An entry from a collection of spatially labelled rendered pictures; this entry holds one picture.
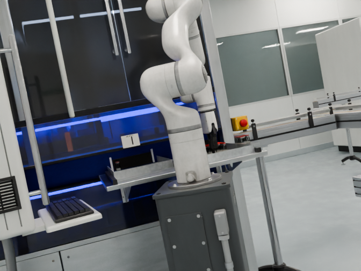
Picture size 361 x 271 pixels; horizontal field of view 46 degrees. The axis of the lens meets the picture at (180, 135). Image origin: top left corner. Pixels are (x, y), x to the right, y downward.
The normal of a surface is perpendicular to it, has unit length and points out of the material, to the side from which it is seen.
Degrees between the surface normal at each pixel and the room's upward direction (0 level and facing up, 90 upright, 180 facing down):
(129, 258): 90
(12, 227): 90
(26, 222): 90
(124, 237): 90
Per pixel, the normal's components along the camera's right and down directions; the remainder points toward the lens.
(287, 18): 0.25, 0.00
